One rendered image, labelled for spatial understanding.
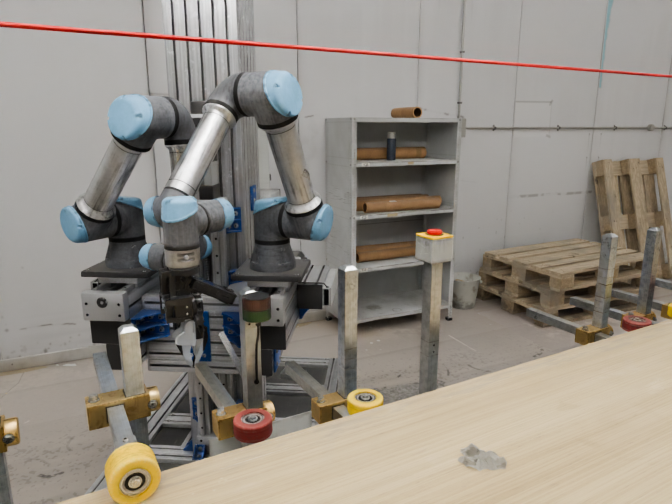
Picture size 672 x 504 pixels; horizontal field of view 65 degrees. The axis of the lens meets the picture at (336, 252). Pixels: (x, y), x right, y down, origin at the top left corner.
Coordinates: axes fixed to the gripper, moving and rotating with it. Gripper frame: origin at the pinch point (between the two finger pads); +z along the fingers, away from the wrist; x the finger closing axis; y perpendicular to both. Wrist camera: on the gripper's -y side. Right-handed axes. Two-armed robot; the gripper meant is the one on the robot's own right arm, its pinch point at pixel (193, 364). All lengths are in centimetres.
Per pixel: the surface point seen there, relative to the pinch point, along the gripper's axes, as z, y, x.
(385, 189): -18, 205, -205
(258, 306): -31, -45, -4
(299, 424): 5.4, -35.4, -16.9
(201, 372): -3.3, -13.2, 1.1
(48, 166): -43, 222, 28
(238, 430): -7, -50, 3
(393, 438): -7, -68, -22
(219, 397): -3.3, -28.4, 0.9
